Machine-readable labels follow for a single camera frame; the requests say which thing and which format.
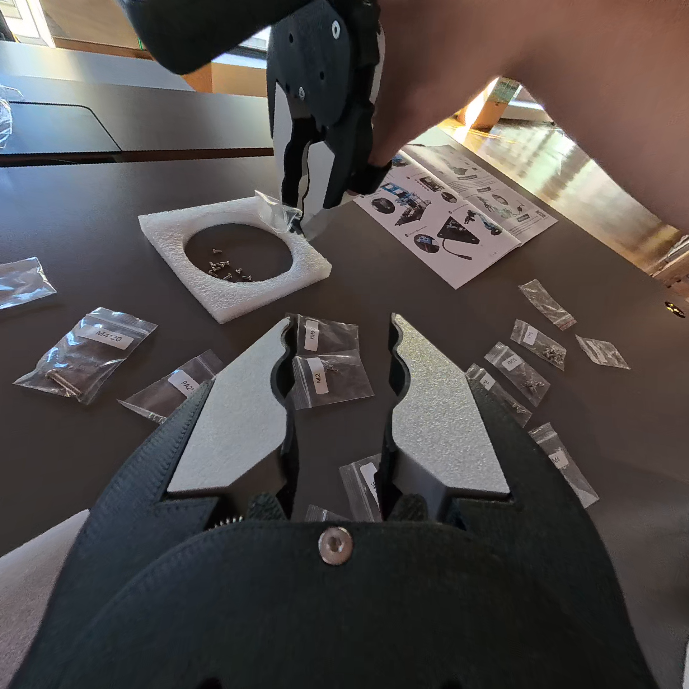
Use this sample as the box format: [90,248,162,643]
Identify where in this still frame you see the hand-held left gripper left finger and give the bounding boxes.
[167,317,300,507]

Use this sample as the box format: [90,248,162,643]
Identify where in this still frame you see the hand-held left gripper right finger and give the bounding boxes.
[379,312,511,521]

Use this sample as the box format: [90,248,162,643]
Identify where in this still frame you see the labelled zip bag two nuts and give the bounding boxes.
[528,422,600,509]

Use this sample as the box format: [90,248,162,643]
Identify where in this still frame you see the pile of small silver screws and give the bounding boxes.
[207,247,255,283]

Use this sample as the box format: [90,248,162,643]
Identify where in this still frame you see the small labelled zip bag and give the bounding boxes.
[339,454,384,522]
[291,350,375,411]
[287,314,360,360]

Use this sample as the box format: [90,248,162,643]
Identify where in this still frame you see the zip bag with long bolts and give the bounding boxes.
[13,307,158,406]

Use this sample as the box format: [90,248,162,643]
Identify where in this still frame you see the small zip bag black screws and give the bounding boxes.
[254,189,303,235]

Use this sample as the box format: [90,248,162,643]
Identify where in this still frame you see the crumpled empty clear bag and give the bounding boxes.
[575,334,631,370]
[0,83,18,153]
[0,257,58,310]

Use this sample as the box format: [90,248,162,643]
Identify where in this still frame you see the open instruction booklet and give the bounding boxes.
[354,144,559,290]

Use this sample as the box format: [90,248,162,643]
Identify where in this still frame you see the dark desk with inset panel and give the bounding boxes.
[0,40,276,163]

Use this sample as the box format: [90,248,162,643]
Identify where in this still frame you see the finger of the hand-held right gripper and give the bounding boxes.
[297,141,346,241]
[271,80,325,212]

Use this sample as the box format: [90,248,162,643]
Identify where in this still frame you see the person's right hand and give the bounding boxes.
[347,0,504,198]

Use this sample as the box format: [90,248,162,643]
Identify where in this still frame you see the person's right forearm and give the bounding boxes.
[474,0,689,238]

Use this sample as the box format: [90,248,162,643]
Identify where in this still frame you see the dark brown desk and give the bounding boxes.
[0,142,689,663]

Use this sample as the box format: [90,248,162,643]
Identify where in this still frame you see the labelled flat zip bag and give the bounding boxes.
[117,350,225,426]

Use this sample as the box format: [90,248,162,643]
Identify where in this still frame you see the white foam frame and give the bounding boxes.
[138,196,332,324]

